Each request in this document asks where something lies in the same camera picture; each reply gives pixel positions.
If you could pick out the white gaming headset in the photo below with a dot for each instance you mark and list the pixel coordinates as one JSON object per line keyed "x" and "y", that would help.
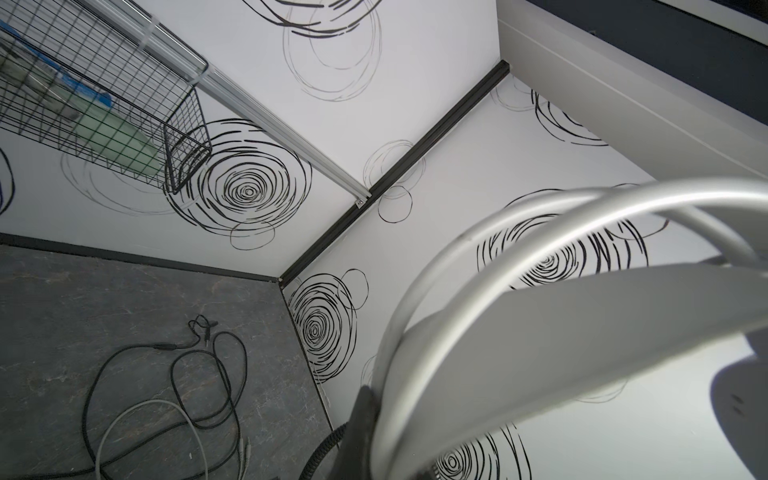
{"x": 495, "y": 354}

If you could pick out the black corner frame post right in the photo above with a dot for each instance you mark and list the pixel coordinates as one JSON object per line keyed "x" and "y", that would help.
{"x": 447, "y": 123}

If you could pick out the black wire wall basket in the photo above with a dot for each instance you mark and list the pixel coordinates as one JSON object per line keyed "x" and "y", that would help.
{"x": 107, "y": 82}

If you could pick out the green items in basket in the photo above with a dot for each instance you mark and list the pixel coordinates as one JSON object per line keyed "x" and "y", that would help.
{"x": 84, "y": 111}

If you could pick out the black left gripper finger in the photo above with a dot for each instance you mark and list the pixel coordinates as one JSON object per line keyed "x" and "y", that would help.
{"x": 359, "y": 436}

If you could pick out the aluminium wall rail back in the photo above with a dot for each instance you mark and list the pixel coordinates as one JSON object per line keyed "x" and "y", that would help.
{"x": 240, "y": 102}

